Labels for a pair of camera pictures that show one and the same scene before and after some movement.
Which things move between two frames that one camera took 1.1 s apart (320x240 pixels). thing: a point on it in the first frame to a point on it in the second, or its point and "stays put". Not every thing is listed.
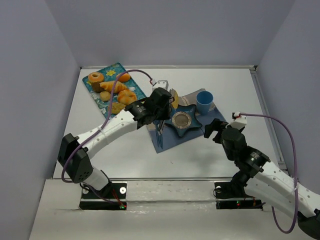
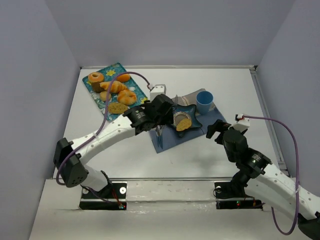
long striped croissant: [109, 86] stays put
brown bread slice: [175, 103] to [183, 124]
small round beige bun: [105, 95] stays put
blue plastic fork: [158, 137] stays put
